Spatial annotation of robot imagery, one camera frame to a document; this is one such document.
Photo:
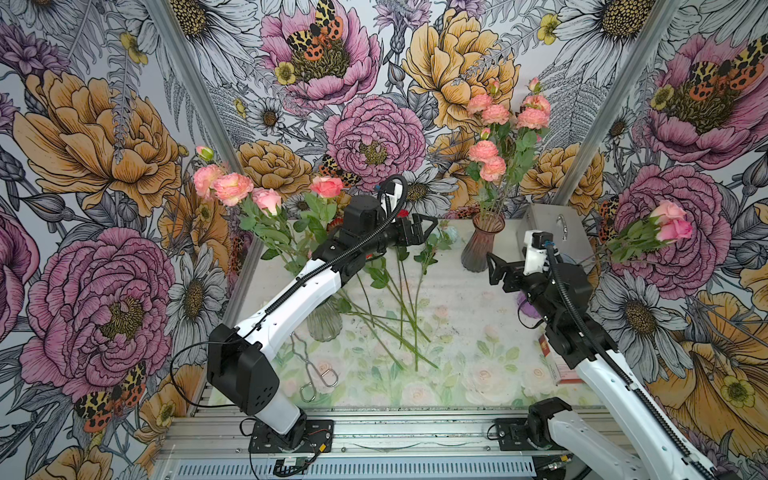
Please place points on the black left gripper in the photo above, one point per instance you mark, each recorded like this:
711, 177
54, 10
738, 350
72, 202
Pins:
403, 223

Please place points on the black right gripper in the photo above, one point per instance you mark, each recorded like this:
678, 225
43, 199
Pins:
514, 271

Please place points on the blue purple glass vase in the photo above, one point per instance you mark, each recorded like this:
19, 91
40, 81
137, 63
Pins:
526, 307

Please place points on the pink rose stem bunch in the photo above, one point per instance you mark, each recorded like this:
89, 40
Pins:
256, 210

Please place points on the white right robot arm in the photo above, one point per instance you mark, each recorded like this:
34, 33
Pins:
660, 451

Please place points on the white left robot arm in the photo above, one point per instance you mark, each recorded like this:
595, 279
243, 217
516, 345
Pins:
240, 358

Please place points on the dark pink glass vase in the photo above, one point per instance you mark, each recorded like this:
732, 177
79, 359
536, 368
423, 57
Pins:
486, 226

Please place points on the clear glass vase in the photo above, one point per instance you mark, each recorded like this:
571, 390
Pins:
325, 322

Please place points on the grey metal box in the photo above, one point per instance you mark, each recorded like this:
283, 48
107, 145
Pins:
566, 226

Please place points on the pink flower stems on table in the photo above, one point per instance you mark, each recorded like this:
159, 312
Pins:
392, 284

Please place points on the floral table mat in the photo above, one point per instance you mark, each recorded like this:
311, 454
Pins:
485, 358

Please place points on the metal scissors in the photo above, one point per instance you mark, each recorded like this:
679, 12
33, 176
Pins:
314, 378

